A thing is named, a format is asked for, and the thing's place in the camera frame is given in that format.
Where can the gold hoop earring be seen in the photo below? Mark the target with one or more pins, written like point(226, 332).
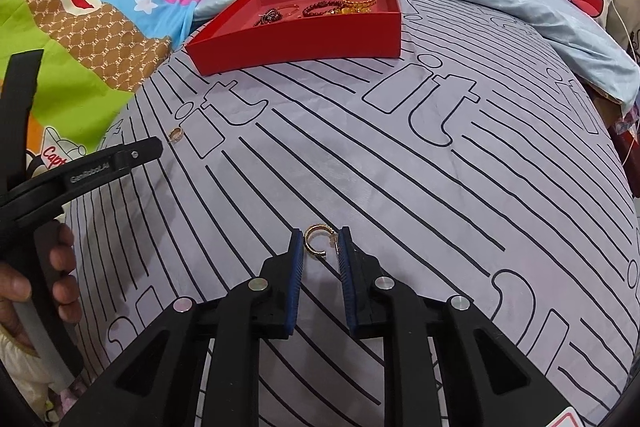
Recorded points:
point(319, 239)

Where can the cartoon monkey colourful blanket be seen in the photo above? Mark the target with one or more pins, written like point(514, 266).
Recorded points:
point(96, 53)

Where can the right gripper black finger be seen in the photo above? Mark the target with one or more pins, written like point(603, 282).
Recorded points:
point(100, 166)

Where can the striped lilac bed sheet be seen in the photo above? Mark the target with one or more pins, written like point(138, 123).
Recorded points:
point(475, 164)

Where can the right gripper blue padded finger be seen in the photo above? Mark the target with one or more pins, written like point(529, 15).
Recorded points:
point(295, 256)
point(348, 285)

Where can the thin gold bangle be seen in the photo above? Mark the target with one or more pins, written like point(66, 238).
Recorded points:
point(280, 12)

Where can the person's left hand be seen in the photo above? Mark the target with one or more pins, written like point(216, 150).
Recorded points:
point(15, 288)

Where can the red jewelry tray box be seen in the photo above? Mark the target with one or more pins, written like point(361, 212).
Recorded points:
point(238, 38)

